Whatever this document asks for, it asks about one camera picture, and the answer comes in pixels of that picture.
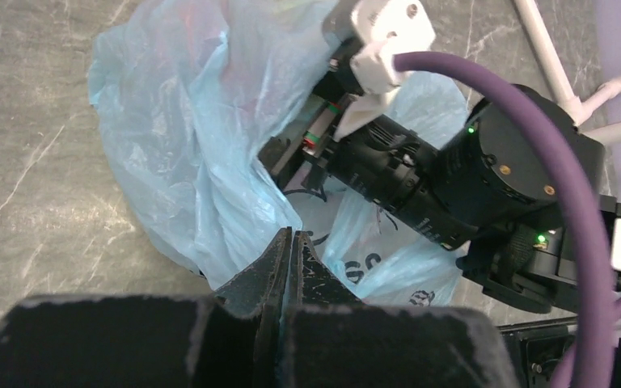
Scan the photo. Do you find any light blue plastic bag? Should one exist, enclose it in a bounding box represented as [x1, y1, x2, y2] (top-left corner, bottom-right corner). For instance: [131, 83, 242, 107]
[88, 1, 460, 306]

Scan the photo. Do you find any white PVC pipe frame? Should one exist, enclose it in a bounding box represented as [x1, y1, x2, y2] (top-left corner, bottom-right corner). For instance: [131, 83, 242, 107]
[511, 0, 621, 146]

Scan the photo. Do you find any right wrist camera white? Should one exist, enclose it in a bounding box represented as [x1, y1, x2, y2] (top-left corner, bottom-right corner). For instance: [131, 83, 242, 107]
[322, 0, 436, 141]

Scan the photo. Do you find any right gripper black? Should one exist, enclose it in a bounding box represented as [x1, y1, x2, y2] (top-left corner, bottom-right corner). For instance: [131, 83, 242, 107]
[258, 37, 479, 251]

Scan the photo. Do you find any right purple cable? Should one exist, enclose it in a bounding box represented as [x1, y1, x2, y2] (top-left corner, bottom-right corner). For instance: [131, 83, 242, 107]
[393, 50, 621, 388]

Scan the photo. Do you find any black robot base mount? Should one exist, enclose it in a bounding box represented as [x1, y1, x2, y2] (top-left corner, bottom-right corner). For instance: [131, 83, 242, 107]
[497, 315, 621, 388]

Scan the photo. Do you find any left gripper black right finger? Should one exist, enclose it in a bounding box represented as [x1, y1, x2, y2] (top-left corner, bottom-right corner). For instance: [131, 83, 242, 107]
[283, 232, 361, 387]

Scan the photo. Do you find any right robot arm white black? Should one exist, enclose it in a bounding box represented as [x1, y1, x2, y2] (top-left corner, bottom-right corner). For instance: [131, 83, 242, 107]
[259, 42, 621, 314]

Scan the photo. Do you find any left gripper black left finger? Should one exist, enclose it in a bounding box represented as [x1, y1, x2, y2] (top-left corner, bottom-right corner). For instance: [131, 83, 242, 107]
[211, 227, 294, 387]

